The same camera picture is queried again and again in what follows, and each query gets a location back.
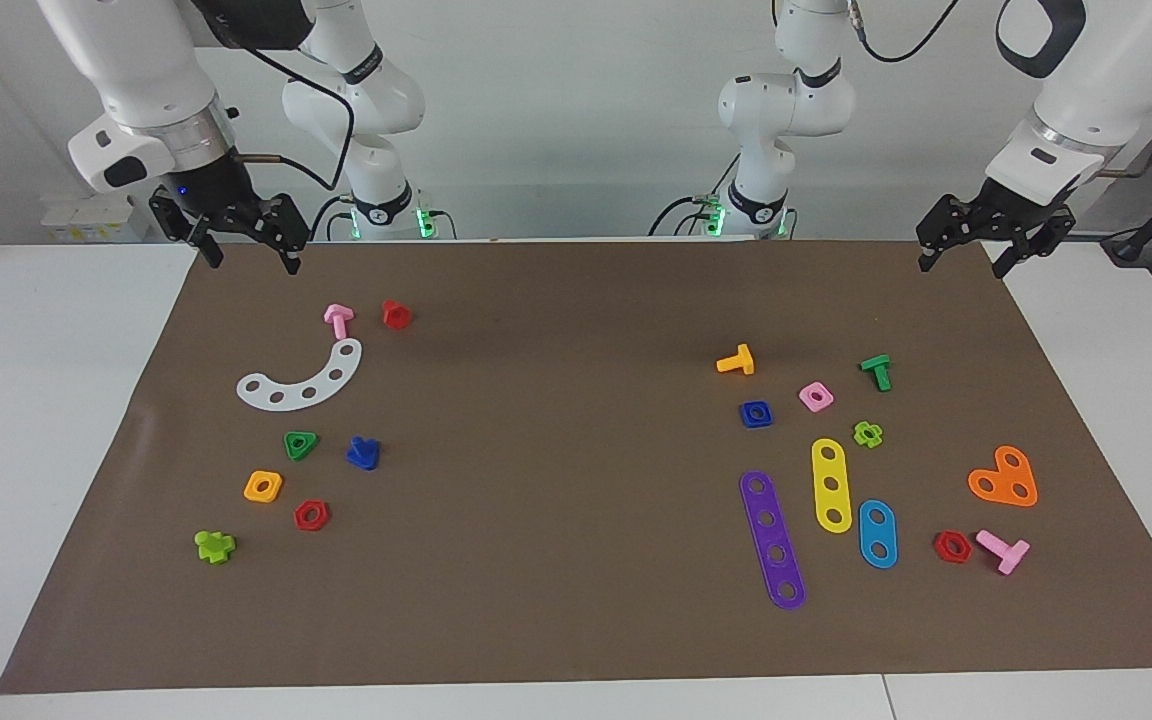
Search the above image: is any white power strip box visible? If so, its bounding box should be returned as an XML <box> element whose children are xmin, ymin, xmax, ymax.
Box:
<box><xmin>40</xmin><ymin>194</ymin><xmax>150</xmax><ymax>245</ymax></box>

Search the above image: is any white curved perforated strip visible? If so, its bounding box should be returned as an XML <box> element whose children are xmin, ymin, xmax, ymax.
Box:
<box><xmin>236</xmin><ymin>338</ymin><xmax>364</xmax><ymax>412</ymax></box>

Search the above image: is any orange heart-shaped plate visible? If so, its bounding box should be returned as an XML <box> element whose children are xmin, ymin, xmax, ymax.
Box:
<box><xmin>967</xmin><ymin>445</ymin><xmax>1039</xmax><ymax>508</ymax></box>

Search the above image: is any yellow three-hole strip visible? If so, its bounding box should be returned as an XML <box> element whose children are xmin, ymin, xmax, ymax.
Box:
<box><xmin>811</xmin><ymin>438</ymin><xmax>854</xmax><ymax>535</ymax></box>

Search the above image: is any blue two-hole strip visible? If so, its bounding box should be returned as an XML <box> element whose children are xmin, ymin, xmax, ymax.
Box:
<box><xmin>857</xmin><ymin>499</ymin><xmax>899</xmax><ymax>570</ymax></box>

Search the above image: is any purple four-hole strip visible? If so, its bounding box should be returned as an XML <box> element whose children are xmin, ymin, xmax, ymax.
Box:
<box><xmin>739</xmin><ymin>470</ymin><xmax>808</xmax><ymax>611</ymax></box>

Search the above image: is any brown table mat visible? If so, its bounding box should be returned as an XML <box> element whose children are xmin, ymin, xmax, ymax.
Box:
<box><xmin>0</xmin><ymin>238</ymin><xmax>1152</xmax><ymax>695</ymax></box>

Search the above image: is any black base power cable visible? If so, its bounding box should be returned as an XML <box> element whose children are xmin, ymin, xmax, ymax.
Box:
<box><xmin>308</xmin><ymin>193</ymin><xmax>359</xmax><ymax>242</ymax></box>
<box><xmin>648</xmin><ymin>193</ymin><xmax>729</xmax><ymax>239</ymax></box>

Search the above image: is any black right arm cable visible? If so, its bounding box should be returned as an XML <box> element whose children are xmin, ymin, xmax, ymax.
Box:
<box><xmin>236</xmin><ymin>40</ymin><xmax>357</xmax><ymax>193</ymax></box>

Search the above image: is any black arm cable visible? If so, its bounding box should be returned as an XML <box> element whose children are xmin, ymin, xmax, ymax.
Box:
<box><xmin>848</xmin><ymin>0</ymin><xmax>1152</xmax><ymax>183</ymax></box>
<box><xmin>236</xmin><ymin>40</ymin><xmax>357</xmax><ymax>193</ymax></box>

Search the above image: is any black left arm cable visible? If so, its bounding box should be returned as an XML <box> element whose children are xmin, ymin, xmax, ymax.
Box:
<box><xmin>848</xmin><ymin>0</ymin><xmax>1152</xmax><ymax>183</ymax></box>

